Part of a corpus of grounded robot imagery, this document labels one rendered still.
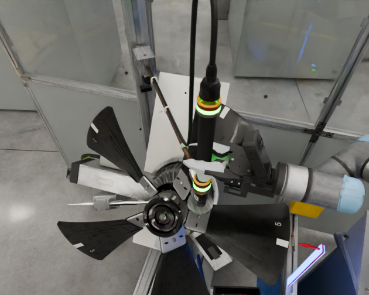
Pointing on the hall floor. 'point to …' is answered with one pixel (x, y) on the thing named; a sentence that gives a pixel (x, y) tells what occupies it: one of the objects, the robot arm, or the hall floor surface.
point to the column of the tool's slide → (144, 108)
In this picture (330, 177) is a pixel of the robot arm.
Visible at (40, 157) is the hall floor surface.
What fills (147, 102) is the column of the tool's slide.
